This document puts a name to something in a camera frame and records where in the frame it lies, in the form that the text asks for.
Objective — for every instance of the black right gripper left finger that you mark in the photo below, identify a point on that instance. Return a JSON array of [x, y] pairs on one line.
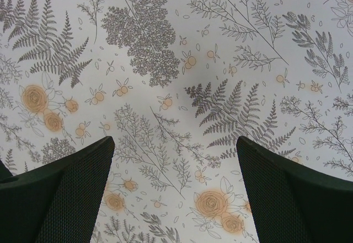
[[59, 201]]

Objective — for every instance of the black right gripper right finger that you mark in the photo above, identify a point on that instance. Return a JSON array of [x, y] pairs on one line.
[[291, 202]]

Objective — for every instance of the floral patterned table mat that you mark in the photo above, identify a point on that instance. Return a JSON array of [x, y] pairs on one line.
[[175, 83]]

